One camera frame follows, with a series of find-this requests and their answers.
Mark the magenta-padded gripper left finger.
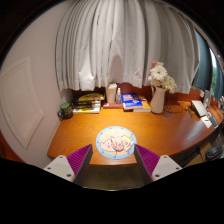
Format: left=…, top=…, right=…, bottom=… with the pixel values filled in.
left=43, top=143, right=94, bottom=186

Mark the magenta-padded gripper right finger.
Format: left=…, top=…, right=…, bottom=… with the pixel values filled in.
left=133, top=143, right=183, bottom=185

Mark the pink computer mouse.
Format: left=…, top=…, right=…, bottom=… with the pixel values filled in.
left=109, top=130, right=126, bottom=153

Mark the round cartoon-print mouse pad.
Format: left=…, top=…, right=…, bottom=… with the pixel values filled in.
left=95, top=125, right=138, bottom=160

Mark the dark mug with green inside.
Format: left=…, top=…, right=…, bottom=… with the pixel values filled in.
left=57, top=101, right=74, bottom=120

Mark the yellow and white book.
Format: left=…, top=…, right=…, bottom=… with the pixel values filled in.
left=72, top=106, right=102, bottom=115

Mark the orange book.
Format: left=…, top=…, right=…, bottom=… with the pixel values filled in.
left=133, top=95, right=152, bottom=113

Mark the white ceramic vase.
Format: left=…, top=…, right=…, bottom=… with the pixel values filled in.
left=149, top=85, right=167, bottom=115

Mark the dark book with yellow lettering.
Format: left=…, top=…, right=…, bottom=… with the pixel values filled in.
left=72, top=103, right=102, bottom=111

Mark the white flat device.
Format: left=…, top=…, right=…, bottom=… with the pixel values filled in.
left=190, top=99, right=208, bottom=118

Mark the thin black book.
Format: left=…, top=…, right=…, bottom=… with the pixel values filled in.
left=72, top=99, right=102, bottom=107

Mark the blue book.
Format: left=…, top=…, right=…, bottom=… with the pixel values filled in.
left=121, top=93, right=144, bottom=111

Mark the yellow and black book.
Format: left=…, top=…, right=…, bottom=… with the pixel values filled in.
left=73, top=92, right=106, bottom=104

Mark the red flat book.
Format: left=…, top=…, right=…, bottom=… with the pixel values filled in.
left=102, top=101, right=124, bottom=110

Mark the small clear spray bottle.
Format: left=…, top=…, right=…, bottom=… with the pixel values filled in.
left=115, top=87, right=123, bottom=105

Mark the cream tumbler with lid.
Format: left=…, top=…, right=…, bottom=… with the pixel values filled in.
left=105, top=82, right=118, bottom=104

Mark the white daisy flower bunch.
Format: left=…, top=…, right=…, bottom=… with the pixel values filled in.
left=147, top=60, right=178, bottom=94

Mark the dark glass window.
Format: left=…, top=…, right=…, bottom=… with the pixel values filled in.
left=194, top=30, right=224, bottom=101

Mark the white pleated curtain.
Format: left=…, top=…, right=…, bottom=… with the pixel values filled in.
left=55, top=0, right=201, bottom=95

